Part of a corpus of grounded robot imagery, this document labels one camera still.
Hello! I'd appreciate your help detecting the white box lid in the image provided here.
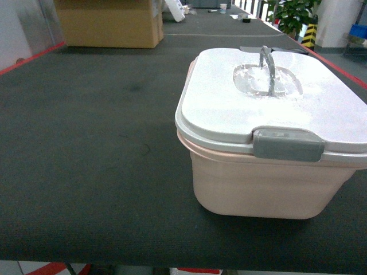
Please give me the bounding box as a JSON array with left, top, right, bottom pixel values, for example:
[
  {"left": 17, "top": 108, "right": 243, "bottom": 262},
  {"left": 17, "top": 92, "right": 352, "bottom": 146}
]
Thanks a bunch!
[{"left": 175, "top": 48, "right": 366, "bottom": 166}]

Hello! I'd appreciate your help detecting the pink plastic box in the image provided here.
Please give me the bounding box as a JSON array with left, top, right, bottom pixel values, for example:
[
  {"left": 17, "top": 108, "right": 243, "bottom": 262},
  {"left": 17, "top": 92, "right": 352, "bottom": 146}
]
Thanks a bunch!
[{"left": 177, "top": 130, "right": 366, "bottom": 219}]

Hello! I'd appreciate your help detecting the small black box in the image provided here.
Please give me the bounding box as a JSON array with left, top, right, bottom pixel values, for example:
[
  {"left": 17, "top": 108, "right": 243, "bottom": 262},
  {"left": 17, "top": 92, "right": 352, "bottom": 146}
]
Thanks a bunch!
[{"left": 240, "top": 46, "right": 309, "bottom": 55}]

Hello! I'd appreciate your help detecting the cardboard box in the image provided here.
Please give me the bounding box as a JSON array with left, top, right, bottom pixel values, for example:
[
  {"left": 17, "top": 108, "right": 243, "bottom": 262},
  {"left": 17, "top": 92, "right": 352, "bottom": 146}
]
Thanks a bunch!
[{"left": 54, "top": 1, "right": 163, "bottom": 49}]

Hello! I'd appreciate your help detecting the black table mat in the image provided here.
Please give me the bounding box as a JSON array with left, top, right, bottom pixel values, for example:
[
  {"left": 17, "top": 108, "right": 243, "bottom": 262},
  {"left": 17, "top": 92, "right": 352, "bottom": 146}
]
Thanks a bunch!
[{"left": 1, "top": 10, "right": 366, "bottom": 274}]

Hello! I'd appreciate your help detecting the white paper cup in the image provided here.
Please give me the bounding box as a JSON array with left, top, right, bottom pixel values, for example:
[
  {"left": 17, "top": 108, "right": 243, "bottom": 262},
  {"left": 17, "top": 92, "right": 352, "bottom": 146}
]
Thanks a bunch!
[{"left": 220, "top": 3, "right": 227, "bottom": 14}]

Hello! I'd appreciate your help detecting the green potted plant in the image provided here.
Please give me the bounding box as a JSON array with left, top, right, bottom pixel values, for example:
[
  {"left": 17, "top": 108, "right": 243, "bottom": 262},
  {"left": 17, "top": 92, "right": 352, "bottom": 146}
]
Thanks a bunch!
[{"left": 267, "top": 0, "right": 322, "bottom": 38}]

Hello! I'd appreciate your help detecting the small blue bin right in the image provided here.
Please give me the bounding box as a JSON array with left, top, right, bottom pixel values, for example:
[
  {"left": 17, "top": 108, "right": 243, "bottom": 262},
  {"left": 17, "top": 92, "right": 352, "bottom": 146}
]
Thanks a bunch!
[{"left": 349, "top": 24, "right": 367, "bottom": 39}]

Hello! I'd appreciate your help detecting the yellow black striped post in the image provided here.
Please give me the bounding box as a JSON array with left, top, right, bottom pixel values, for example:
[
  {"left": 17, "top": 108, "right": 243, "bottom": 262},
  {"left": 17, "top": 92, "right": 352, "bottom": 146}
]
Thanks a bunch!
[{"left": 301, "top": 15, "right": 318, "bottom": 50}]

